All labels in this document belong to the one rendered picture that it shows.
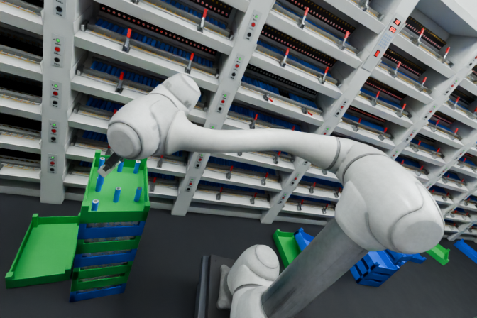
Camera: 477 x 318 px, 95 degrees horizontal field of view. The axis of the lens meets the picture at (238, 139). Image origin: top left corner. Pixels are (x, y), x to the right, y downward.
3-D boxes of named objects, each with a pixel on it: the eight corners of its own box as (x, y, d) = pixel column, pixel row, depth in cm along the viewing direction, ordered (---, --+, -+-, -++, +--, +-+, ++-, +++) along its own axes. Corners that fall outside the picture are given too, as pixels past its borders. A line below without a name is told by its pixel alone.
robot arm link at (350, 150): (333, 126, 65) (352, 145, 53) (389, 143, 66) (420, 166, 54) (315, 162, 71) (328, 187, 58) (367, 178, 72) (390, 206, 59)
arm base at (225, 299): (265, 323, 90) (271, 316, 88) (216, 308, 87) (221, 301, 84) (261, 279, 107) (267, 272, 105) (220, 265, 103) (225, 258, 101)
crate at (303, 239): (314, 243, 176) (322, 238, 174) (329, 269, 159) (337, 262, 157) (292, 233, 161) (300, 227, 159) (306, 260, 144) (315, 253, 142)
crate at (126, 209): (146, 221, 80) (150, 205, 76) (78, 223, 70) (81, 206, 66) (144, 168, 103) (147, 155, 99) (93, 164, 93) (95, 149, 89)
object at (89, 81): (204, 124, 118) (213, 106, 109) (70, 89, 95) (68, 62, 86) (204, 100, 132) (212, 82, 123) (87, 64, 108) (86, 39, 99)
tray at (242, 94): (320, 126, 137) (331, 116, 131) (232, 98, 114) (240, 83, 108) (310, 106, 150) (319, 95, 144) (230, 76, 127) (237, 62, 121)
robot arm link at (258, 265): (259, 272, 103) (284, 243, 94) (260, 317, 86) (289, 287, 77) (228, 260, 101) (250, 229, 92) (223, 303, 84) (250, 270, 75)
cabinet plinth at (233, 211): (331, 226, 206) (335, 222, 204) (44, 196, 122) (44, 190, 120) (322, 212, 219) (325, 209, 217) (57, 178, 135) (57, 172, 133)
